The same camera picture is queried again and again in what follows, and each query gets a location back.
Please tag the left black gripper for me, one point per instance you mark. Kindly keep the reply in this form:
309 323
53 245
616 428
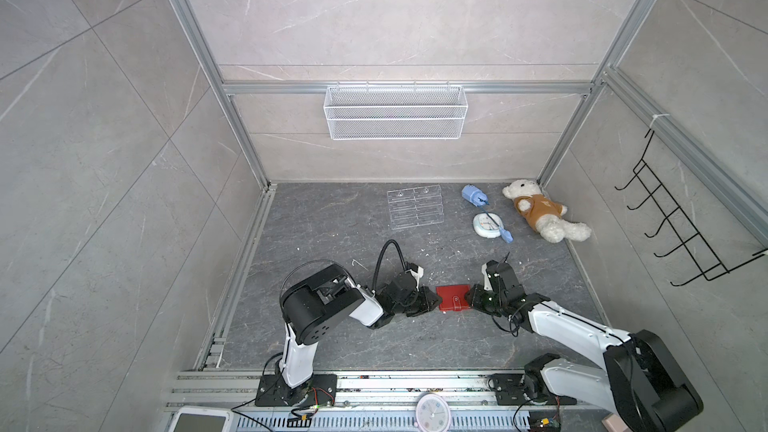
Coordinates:
431 298

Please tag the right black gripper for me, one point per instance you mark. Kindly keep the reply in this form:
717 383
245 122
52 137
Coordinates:
474 297

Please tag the red card holder wallet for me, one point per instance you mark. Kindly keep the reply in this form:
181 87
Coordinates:
453 297

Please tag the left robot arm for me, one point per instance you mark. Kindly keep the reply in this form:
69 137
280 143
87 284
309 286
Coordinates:
315 305

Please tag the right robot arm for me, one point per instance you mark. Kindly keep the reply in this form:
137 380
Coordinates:
631 375

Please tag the small blue brush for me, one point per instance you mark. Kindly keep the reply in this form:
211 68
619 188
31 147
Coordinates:
506 235

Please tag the clear acrylic organizer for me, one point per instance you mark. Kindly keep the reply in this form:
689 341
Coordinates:
415 207

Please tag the blue plastic bottle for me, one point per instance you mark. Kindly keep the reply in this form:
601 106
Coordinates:
474 195

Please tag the white teddy bear brown shirt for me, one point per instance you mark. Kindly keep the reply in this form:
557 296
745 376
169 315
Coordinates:
544 215

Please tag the white round clock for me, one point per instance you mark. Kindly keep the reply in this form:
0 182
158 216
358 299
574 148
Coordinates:
432 414

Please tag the pink eraser block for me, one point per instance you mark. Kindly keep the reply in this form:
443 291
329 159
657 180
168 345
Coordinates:
613 423

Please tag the white tablet device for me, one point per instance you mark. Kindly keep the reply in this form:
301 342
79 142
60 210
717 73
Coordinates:
201 419

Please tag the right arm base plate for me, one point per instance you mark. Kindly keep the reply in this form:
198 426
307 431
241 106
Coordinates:
510 390

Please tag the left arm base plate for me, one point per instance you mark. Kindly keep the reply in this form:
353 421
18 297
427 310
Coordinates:
273 391

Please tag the white wire mesh basket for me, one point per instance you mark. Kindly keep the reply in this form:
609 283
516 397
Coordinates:
403 112

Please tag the black wall hook rack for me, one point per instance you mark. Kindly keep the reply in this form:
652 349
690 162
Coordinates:
709 266

